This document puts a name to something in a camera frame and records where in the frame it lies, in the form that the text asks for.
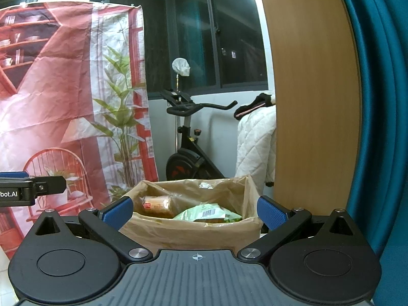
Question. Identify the dark window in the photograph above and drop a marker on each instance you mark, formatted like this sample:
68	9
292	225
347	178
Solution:
239	38

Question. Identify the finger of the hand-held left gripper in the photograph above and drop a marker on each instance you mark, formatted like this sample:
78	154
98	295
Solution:
14	174

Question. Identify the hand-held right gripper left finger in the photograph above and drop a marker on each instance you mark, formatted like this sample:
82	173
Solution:
119	210

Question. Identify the black exercise bike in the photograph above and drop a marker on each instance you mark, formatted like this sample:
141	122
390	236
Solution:
186	162

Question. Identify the teal curtain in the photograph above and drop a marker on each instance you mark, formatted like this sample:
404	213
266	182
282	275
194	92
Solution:
382	102

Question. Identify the red printed backdrop cloth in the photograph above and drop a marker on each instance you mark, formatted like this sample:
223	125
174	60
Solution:
63	86

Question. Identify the brown cardboard box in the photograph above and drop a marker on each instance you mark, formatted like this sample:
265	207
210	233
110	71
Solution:
191	232

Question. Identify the white quilt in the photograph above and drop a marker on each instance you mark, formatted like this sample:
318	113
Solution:
255	143

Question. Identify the clear orange snack packet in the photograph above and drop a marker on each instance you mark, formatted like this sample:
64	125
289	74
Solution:
157	205

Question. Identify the wooden panel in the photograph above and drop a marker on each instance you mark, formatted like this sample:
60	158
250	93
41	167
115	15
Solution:
312	102

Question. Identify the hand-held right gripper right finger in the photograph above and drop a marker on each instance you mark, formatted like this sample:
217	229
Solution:
271	213

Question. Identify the green snack packet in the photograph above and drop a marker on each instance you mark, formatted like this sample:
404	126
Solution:
204	212

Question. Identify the dark garment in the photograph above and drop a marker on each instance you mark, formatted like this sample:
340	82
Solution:
255	105

